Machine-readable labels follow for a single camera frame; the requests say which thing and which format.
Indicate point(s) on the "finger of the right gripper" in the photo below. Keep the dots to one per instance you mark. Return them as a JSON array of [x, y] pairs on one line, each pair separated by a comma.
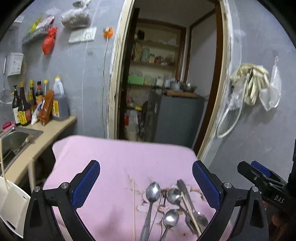
[[261, 168]]

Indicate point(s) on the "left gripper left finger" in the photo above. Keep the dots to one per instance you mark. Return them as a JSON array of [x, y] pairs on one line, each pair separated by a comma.
[[40, 220]]

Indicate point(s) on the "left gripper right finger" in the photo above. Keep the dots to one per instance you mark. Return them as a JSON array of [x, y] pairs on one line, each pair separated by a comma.
[[251, 222]]

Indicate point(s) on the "steel fork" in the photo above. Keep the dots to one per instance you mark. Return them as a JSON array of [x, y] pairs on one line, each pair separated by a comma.
[[202, 220]]

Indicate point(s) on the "wooden chopstick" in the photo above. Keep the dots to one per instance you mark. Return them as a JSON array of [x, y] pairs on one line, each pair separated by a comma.
[[190, 211]]

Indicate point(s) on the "steel spoon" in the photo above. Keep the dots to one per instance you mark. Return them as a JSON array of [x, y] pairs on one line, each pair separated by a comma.
[[153, 193], [170, 220], [174, 197]]

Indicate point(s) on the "white utensil holder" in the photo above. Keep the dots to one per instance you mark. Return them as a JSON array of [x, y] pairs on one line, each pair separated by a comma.
[[14, 205]]

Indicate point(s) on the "right hand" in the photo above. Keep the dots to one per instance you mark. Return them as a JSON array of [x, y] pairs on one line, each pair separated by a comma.
[[280, 226]]

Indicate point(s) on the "clear plastic bag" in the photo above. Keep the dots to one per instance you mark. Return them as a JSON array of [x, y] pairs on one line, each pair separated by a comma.
[[270, 96]]

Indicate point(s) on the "steel sink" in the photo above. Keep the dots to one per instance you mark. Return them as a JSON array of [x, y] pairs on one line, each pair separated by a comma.
[[15, 141]]

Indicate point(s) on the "cream rubber gloves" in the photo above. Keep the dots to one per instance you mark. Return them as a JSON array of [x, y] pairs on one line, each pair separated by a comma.
[[256, 78]]

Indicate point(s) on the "beige countertop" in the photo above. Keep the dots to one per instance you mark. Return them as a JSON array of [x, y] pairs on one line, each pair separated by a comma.
[[24, 161]]

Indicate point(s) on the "grey refrigerator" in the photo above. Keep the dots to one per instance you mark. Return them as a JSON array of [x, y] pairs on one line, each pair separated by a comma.
[[171, 119]]

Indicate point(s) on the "pink sponge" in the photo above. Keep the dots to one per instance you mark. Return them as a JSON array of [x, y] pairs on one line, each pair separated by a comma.
[[7, 126]]

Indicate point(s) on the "white snack packet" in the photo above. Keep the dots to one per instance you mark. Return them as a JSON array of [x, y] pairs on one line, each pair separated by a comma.
[[36, 113]]

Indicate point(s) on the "steel bowl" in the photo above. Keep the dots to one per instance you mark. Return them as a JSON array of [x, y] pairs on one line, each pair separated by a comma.
[[187, 87]]

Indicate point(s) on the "pink floral tablecloth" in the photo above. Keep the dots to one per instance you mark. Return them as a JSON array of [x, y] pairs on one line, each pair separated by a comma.
[[107, 211]]

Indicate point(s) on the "orange spice packet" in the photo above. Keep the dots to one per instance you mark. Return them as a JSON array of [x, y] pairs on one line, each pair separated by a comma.
[[46, 108]]

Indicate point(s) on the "steel pot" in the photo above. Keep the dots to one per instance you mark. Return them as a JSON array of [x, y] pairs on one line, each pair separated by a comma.
[[175, 86]]

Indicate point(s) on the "dark sauce bottle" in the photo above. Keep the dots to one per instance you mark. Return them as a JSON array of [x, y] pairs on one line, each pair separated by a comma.
[[24, 111], [15, 106]]

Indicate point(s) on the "large soy sauce jug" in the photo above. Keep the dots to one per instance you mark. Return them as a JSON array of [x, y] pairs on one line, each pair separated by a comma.
[[60, 110]]

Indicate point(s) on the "red cap sauce bottle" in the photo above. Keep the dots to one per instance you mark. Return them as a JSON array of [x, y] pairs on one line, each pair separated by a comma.
[[39, 93]]

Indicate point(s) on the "yellow cap clear bottle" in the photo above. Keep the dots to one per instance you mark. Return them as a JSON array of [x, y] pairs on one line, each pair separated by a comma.
[[46, 87]]

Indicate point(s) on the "green box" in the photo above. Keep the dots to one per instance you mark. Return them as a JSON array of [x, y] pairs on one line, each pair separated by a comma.
[[135, 80]]

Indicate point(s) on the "white tissue box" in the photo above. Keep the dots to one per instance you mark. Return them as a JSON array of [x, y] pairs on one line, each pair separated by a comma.
[[15, 64]]

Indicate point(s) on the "red plastic bag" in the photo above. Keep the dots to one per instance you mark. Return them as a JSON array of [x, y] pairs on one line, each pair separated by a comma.
[[49, 42]]

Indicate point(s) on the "bag of dried goods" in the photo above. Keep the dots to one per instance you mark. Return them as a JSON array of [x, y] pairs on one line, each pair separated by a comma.
[[77, 17]]

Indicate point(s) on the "wire mesh strainer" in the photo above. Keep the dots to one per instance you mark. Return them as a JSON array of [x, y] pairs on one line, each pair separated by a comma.
[[6, 95]]

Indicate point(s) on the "wooden door frame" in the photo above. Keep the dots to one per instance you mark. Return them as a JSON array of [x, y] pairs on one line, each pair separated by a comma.
[[221, 77]]

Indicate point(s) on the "wall switch plate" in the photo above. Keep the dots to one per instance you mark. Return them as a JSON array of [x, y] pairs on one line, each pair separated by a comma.
[[83, 35]]

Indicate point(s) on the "grey wall shelf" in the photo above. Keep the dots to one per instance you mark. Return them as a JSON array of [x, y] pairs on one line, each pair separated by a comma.
[[36, 34]]

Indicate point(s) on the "orange wall plug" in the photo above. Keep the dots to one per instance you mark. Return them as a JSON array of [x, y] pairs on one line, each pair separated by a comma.
[[107, 32]]

